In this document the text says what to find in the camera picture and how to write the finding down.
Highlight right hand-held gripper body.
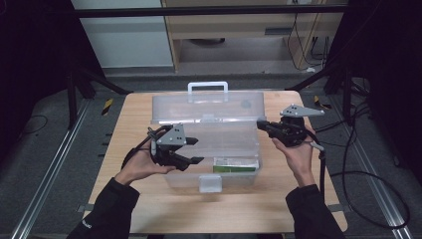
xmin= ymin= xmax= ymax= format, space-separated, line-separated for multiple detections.
xmin=275 ymin=104 xmax=325 ymax=147

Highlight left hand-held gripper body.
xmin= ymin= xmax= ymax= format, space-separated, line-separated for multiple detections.
xmin=150 ymin=123 xmax=189 ymax=172

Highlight clear plastic storage box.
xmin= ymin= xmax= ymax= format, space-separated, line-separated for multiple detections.
xmin=150 ymin=81 xmax=267 ymax=194

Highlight green and white carton box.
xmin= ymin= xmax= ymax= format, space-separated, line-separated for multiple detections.
xmin=212 ymin=156 xmax=261 ymax=174

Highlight person's right hand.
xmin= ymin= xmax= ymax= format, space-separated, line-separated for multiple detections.
xmin=271 ymin=126 xmax=317 ymax=188

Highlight person's left hand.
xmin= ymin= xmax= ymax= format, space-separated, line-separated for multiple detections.
xmin=113 ymin=140 xmax=177 ymax=186

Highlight black metal stand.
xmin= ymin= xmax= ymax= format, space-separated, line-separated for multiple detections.
xmin=64 ymin=63 xmax=133 ymax=130
xmin=285 ymin=59 xmax=369 ymax=125

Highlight light wooden desk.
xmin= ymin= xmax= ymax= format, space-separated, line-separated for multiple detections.
xmin=161 ymin=0 xmax=347 ymax=73

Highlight white cabinet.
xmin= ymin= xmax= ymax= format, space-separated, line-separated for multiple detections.
xmin=70 ymin=0 xmax=174 ymax=69

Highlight black curtain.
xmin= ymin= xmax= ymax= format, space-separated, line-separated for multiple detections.
xmin=0 ymin=0 xmax=105 ymax=157
xmin=326 ymin=0 xmax=422 ymax=183

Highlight black horizontal bar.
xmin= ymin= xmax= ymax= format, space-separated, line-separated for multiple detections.
xmin=74 ymin=4 xmax=347 ymax=18

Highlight yellow-handled tool on floor right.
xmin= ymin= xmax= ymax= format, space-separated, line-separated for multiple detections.
xmin=313 ymin=95 xmax=332 ymax=111

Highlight yellow-handled tool on floor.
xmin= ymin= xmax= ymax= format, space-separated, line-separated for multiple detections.
xmin=313 ymin=95 xmax=332 ymax=111
xmin=101 ymin=98 xmax=114 ymax=117

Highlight black gripper cable grey plug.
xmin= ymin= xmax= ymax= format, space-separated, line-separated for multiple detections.
xmin=310 ymin=140 xmax=411 ymax=231

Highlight black floor cable bundle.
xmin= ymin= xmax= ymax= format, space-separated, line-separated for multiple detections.
xmin=315 ymin=99 xmax=374 ymax=157

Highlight yellow-handled tool on floor left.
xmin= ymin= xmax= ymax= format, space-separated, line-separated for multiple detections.
xmin=101 ymin=98 xmax=114 ymax=117

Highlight aluminium floor rail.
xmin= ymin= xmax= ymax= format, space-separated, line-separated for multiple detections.
xmin=11 ymin=99 xmax=91 ymax=239
xmin=331 ymin=96 xmax=414 ymax=239

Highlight black hanging desk cables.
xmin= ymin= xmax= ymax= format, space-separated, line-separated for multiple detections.
xmin=287 ymin=13 xmax=332 ymax=73

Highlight thin black floor cable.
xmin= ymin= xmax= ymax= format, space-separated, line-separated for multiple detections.
xmin=19 ymin=114 xmax=50 ymax=135

